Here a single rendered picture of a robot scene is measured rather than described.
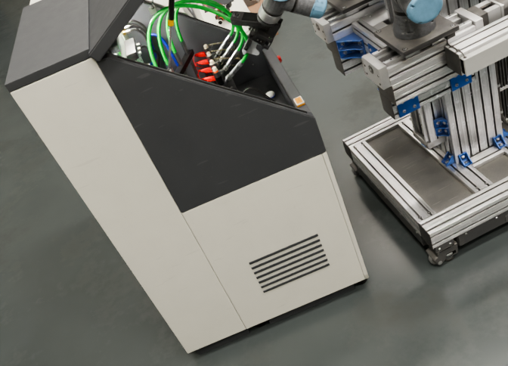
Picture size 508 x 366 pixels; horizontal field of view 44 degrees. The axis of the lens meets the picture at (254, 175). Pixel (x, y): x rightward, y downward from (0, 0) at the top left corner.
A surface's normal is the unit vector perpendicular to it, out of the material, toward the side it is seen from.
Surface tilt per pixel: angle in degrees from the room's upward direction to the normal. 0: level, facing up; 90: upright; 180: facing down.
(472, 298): 0
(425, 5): 98
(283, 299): 90
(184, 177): 90
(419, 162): 0
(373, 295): 0
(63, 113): 90
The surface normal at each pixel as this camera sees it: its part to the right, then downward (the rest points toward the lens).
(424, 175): -0.32, -0.74
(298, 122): 0.22, 0.55
